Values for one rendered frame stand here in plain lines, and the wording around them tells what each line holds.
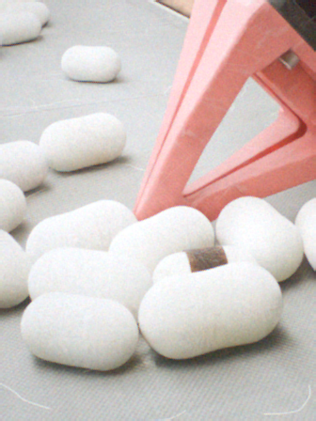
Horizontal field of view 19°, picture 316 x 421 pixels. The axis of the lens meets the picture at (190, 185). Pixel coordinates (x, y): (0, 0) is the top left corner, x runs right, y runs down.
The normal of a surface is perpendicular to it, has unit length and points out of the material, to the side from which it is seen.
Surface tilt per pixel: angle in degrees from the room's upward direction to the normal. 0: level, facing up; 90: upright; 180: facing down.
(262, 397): 0
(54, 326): 56
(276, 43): 104
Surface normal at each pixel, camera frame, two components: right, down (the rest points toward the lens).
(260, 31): 0.07, 0.57
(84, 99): -0.06, -0.93
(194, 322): 0.28, -0.02
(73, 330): -0.33, -0.22
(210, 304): 0.32, -0.35
